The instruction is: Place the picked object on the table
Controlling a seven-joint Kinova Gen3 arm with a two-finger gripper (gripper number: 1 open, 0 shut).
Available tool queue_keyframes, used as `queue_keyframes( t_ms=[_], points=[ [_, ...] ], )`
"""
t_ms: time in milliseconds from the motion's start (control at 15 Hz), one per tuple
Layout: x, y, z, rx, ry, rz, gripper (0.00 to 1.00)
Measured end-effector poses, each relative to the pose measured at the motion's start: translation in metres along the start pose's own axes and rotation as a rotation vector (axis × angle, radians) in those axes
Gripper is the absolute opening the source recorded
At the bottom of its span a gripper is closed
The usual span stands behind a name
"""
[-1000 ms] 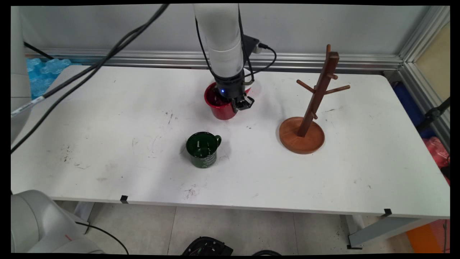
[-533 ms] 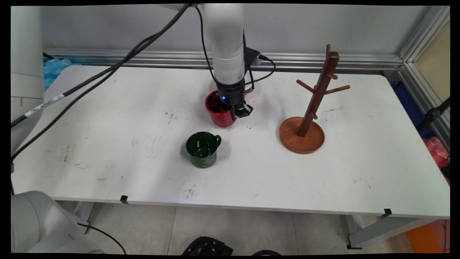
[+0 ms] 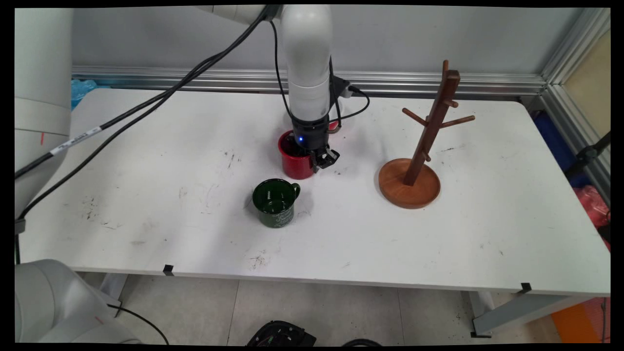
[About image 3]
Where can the orange box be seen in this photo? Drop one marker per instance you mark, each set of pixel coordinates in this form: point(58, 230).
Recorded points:
point(575, 321)

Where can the grey metal table leg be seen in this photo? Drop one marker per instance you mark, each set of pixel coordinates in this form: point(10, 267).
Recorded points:
point(516, 312)
point(113, 292)

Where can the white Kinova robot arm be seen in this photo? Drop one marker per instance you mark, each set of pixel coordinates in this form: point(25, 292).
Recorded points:
point(307, 58)

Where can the aluminium frame rail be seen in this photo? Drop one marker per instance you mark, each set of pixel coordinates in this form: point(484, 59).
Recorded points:
point(414, 80)
point(575, 63)

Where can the red mug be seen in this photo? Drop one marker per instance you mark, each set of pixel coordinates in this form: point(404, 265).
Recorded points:
point(295, 168)

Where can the black stand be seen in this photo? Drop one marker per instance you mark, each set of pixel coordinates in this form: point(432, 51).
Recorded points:
point(587, 155)

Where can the dark green enamel mug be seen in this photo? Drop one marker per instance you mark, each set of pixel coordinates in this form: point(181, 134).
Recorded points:
point(278, 214)

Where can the red plastic bag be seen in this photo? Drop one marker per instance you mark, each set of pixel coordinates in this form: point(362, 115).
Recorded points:
point(592, 204)

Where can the pink plastic sheet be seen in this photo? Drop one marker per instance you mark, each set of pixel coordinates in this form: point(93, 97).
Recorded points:
point(597, 317)

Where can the wooden mug tree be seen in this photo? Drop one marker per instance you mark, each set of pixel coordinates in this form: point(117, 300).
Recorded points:
point(409, 187)

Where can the blue water bottle pack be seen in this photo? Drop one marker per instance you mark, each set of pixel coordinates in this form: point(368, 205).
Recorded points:
point(83, 92)

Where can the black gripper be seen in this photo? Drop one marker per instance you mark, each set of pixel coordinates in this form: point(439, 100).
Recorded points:
point(312, 131)

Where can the red bowl white inside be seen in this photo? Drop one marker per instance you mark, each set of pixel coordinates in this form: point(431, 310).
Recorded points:
point(334, 126)

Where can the black wheeled floor robot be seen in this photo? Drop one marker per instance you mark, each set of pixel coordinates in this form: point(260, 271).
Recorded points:
point(280, 335)

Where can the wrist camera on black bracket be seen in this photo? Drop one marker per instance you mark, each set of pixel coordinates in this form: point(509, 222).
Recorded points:
point(343, 88)

